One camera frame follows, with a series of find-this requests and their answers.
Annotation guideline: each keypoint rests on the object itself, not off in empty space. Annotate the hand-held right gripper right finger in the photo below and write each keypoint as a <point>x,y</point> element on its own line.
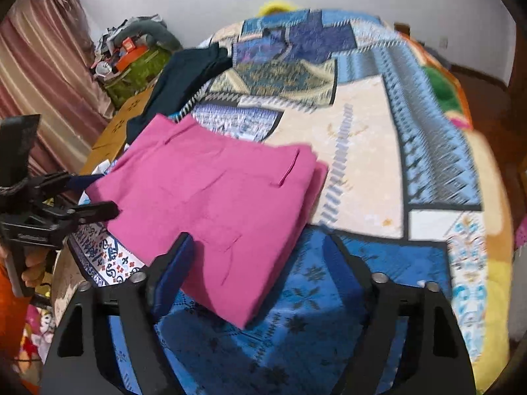
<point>342,264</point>

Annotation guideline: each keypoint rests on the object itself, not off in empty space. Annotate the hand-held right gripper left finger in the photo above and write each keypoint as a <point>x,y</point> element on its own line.
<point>173,273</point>

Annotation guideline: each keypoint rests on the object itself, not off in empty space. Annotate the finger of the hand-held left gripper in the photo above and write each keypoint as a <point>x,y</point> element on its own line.
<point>88,212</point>
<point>66,182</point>

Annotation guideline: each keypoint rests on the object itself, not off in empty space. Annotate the pink pants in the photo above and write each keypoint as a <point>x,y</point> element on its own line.
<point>214,205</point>

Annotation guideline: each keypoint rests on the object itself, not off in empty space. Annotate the dark folded pants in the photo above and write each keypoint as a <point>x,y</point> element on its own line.
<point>181,78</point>

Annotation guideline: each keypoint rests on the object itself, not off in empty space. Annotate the person's left hand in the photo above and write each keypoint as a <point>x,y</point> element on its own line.
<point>35,269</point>

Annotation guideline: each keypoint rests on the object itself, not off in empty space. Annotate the white cloth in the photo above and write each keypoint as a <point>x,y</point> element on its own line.
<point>101,167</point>

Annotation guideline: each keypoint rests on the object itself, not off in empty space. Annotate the mustard yellow embroidered garment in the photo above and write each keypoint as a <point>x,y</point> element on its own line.
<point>115,131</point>

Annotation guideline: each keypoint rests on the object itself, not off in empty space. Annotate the person's orange clothing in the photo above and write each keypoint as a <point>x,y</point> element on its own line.
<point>12,321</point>

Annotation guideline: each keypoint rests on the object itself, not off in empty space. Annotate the pink striped curtain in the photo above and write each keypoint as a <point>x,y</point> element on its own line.
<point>45,74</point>

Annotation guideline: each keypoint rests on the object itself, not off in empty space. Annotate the blue patchwork printed blanket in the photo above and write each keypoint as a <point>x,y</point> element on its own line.
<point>362,140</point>

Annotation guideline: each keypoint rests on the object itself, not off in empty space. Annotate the green patterned storage bag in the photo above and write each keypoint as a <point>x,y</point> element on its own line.
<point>138,76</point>

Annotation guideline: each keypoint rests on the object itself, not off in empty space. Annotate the orange box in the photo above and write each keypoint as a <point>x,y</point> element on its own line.
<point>131,56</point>

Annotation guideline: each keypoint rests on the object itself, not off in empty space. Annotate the pile of grey clothes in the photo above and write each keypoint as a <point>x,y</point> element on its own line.
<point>131,24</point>

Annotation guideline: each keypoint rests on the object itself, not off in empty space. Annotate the grey plush cushion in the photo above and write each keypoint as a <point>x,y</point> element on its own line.
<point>154,33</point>

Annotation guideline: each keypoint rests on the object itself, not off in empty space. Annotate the yellow foam tube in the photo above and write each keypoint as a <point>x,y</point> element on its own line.
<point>278,7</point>

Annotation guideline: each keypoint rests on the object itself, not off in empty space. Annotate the wooden bed post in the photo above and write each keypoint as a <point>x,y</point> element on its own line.
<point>402,28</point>

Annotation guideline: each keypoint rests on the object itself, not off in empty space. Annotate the white wall socket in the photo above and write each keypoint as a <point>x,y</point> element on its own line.
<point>444,42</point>

